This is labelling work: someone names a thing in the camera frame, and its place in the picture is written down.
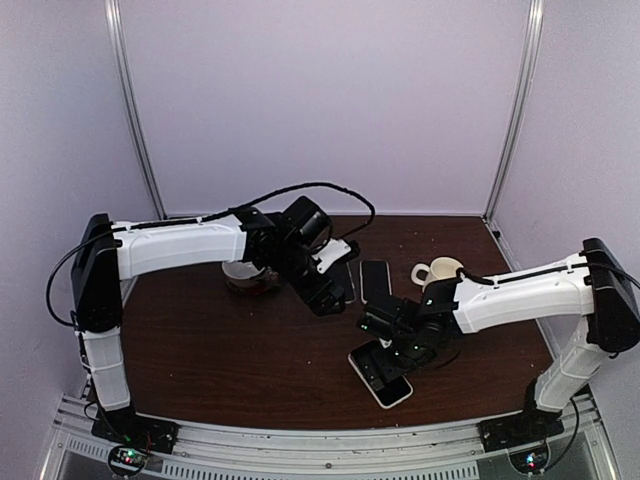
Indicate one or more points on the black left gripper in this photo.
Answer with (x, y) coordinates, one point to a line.
(322, 308)

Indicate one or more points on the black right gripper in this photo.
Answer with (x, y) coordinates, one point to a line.
(390, 372)

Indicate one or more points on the white phone case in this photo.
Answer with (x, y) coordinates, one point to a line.
(390, 395)

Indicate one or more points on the pink phone case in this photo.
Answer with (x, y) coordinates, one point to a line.
(375, 282)

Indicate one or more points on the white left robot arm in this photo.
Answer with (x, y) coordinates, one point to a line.
(112, 252)

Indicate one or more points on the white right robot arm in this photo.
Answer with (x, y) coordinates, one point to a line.
(590, 284)

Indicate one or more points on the white ceramic bowl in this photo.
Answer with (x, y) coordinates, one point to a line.
(241, 272)

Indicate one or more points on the cream ceramic mug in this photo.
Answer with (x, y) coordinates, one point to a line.
(440, 268)

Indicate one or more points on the right circuit board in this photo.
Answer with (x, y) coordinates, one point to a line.
(530, 461)

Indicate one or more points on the circuit board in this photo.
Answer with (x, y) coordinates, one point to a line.
(123, 460)
(530, 461)

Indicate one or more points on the left circuit board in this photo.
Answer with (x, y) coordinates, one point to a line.
(123, 460)

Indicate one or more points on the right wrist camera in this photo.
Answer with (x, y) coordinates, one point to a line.
(389, 319)

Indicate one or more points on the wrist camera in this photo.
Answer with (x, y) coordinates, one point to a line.
(389, 319)
(336, 251)

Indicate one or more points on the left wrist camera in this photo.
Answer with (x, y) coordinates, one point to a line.
(336, 251)

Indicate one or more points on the aluminium front rail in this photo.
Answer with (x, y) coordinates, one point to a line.
(445, 451)

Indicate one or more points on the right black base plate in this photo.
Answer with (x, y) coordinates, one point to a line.
(505, 435)

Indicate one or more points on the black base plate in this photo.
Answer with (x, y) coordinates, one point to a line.
(152, 435)
(505, 435)

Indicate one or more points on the right aluminium frame post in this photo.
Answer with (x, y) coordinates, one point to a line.
(526, 73)

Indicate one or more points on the aluminium frame post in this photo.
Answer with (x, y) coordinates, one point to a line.
(526, 73)
(118, 42)

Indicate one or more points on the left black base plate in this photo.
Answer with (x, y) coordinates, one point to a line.
(152, 435)

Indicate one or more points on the left aluminium frame post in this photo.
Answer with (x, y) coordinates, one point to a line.
(118, 42)

